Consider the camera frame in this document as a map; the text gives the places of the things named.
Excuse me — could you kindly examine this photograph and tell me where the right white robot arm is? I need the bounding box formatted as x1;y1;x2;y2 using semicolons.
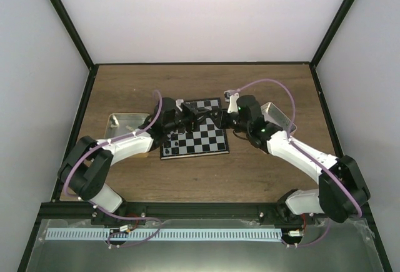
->
212;91;371;224

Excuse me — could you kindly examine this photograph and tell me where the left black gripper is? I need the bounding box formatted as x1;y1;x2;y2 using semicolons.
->
165;103;209;134

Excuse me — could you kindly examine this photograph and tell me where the black enclosure frame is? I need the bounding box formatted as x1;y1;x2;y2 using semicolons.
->
17;0;393;272

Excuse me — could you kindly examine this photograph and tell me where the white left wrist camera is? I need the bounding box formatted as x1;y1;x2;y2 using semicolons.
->
176;99;184;106

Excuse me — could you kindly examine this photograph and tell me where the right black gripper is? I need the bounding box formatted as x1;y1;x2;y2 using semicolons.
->
207;108;251;134

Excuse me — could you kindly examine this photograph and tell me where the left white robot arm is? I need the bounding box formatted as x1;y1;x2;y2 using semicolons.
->
58;98;203;224

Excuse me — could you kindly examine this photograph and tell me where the gold metal tin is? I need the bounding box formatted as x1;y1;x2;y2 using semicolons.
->
100;113;149;141

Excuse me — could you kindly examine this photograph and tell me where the pink embossed metal tin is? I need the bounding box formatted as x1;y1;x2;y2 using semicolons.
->
261;102;297;135

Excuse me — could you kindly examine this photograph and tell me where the metal sheet cover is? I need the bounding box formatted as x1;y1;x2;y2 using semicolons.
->
25;220;383;271

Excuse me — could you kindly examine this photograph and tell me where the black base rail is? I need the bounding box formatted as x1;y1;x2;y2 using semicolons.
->
39;201;371;226

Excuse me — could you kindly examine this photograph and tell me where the black and silver chessboard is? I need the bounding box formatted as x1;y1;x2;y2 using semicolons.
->
160;118;229;160

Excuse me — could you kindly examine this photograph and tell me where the light blue slotted strip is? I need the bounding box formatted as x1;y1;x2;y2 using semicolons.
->
44;228;282;242

